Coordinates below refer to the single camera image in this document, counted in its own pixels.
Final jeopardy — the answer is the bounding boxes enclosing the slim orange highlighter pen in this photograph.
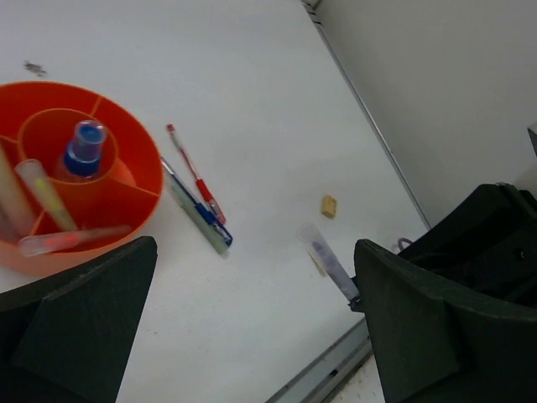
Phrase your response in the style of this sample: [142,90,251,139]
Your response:
[18,225,131,257]

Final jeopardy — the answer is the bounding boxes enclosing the yellow eraser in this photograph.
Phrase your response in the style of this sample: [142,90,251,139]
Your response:
[321,195,337,219]

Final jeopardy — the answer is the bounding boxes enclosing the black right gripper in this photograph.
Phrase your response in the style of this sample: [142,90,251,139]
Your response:
[399,184,536,308]

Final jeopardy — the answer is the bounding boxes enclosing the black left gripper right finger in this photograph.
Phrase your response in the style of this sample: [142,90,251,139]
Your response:
[354,239,536,402]

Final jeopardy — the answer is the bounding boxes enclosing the slim yellow highlighter pen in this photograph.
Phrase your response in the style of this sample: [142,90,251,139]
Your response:
[15,159,78,232]

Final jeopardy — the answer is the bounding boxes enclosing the clear glue bottle blue cap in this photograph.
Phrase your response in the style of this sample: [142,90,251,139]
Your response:
[53,120,107,183]

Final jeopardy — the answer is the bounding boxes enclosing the red gel pen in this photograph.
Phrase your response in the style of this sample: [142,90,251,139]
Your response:
[166,124,227,224]

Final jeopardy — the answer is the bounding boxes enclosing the orange round divided organizer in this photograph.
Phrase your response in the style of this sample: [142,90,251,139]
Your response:
[1,81,164,277]

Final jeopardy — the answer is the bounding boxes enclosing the blue gel pen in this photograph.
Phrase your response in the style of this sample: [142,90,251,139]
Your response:
[160,157,233,248]

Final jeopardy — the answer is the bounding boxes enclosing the aluminium table rail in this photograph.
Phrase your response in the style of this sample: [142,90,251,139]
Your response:
[270,1,430,402]

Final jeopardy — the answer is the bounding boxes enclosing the yellow highlighter marker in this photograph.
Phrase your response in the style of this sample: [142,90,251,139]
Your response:
[1,139,37,243]

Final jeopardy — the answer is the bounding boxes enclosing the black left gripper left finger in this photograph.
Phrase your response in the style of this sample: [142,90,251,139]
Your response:
[1,236,158,402]

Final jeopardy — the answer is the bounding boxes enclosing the green slim pen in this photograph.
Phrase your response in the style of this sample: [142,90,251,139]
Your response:
[168,185,228,256]

